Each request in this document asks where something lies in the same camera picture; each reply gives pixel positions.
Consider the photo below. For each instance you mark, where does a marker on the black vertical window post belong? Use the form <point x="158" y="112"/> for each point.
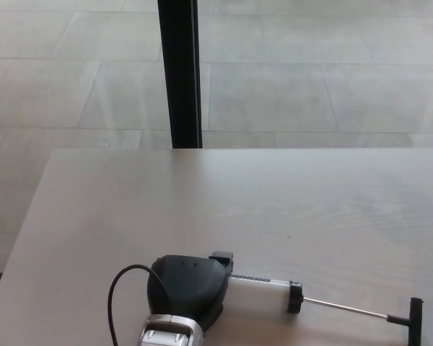
<point x="180" y="72"/>

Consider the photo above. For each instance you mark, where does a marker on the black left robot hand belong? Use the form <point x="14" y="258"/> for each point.
<point x="187" y="284"/>

